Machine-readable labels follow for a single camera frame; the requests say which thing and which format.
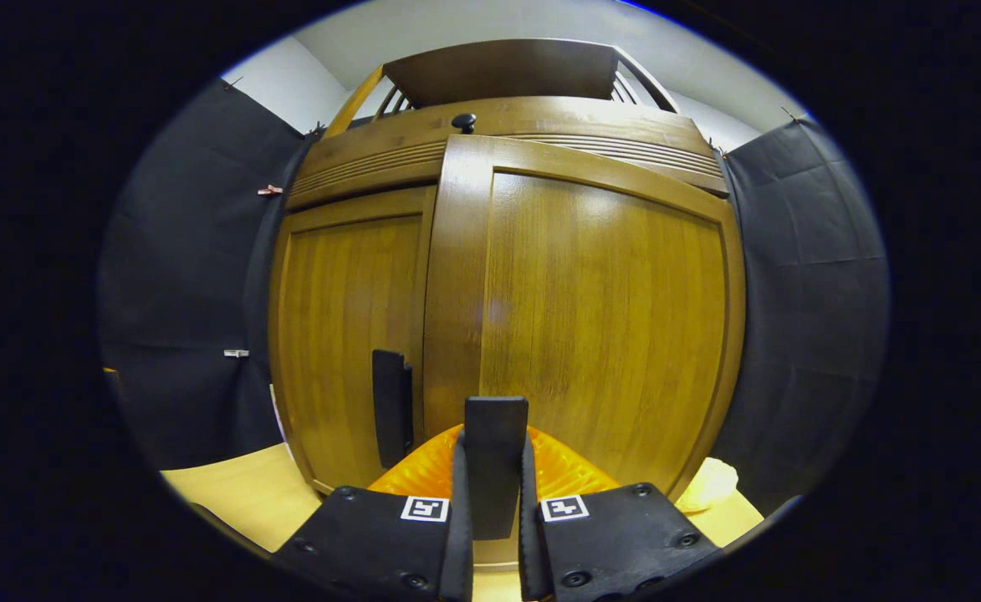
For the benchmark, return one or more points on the pale yellow object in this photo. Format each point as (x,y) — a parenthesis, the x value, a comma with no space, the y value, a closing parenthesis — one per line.
(707,485)

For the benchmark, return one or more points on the black round drawer knob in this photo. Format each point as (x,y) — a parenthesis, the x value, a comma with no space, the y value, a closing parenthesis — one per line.
(463,122)

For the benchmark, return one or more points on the wooden double-door shoe cabinet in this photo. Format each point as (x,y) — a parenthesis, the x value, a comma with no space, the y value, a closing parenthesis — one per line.
(498,71)

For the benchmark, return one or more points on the wooden shoe cabinet door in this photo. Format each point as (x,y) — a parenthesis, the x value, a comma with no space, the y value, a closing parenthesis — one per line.
(607,318)
(339,334)

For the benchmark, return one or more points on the copper clip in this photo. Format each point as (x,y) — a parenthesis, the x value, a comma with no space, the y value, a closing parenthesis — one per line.
(270,191)

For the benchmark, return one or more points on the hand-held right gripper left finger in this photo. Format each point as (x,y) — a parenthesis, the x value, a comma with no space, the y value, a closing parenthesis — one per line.
(458,543)

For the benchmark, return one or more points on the wooden cabinet drawer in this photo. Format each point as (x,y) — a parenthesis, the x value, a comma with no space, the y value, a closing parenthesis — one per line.
(390,142)

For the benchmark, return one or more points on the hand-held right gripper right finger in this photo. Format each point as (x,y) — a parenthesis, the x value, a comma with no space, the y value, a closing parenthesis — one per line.
(530,543)

